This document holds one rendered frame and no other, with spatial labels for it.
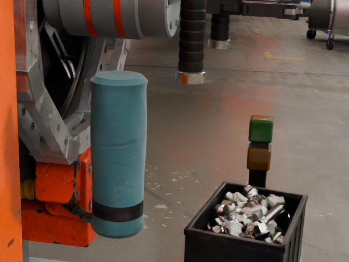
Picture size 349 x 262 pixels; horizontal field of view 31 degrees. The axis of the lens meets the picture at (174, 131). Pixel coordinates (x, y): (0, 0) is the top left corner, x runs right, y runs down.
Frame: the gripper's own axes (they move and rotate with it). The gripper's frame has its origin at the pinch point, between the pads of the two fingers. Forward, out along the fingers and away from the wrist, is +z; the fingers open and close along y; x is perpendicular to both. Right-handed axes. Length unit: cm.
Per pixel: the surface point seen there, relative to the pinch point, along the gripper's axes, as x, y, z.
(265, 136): -19.7, -19.4, -10.7
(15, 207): -16, -67, 12
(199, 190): -83, 111, 18
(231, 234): -27, -43, -8
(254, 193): -26.6, -28.4, -10.0
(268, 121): -17.1, -19.1, -10.9
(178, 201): -83, 97, 24
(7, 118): -6, -68, 12
